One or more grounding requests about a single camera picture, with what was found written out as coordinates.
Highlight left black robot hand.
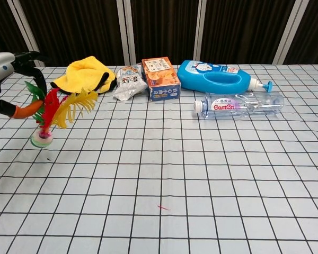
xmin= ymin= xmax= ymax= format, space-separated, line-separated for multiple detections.
xmin=0 ymin=51 xmax=50 ymax=119

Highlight grey partition frame post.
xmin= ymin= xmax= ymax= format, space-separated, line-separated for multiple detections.
xmin=271 ymin=0 xmax=304 ymax=65
xmin=116 ymin=0 xmax=137 ymax=66
xmin=192 ymin=0 xmax=207 ymax=66
xmin=6 ymin=0 xmax=45 ymax=67

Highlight blue detergent bottle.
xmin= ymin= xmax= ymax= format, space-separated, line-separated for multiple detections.
xmin=176 ymin=59 xmax=273 ymax=95

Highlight silver snack bag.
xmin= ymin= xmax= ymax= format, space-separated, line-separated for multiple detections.
xmin=113 ymin=65 xmax=147 ymax=102

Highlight clear plastic water bottle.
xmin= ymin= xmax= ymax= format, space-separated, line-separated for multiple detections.
xmin=192 ymin=91 xmax=285 ymax=119

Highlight yellow microfibre cloth black trim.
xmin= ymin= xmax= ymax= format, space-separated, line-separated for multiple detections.
xmin=50 ymin=56 xmax=117 ymax=96

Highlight colourful feather shuttlecock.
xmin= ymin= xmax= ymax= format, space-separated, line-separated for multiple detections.
xmin=24 ymin=80 xmax=99 ymax=148

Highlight orange and blue snack box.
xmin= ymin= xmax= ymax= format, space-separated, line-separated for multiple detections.
xmin=141 ymin=57 xmax=182 ymax=102

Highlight white checkered tablecloth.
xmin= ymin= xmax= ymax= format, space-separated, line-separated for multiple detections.
xmin=0 ymin=63 xmax=318 ymax=254

